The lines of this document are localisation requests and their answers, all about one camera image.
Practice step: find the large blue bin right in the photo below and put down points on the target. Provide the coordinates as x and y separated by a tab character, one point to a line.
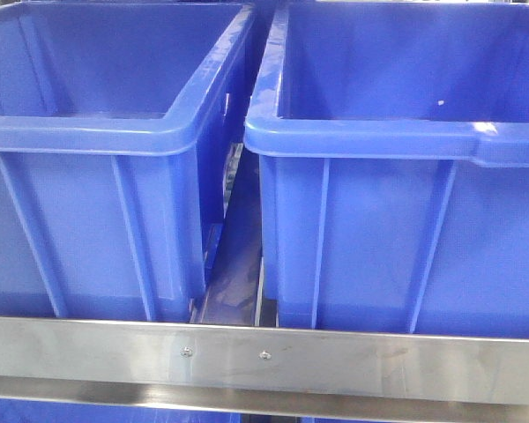
393	141

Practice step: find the large blue bin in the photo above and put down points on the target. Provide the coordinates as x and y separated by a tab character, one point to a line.
116	122
393	141

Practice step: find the large blue bin left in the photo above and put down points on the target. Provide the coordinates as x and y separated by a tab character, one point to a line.
116	122

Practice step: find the steel shelf front rail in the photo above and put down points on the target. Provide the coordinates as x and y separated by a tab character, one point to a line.
329	374

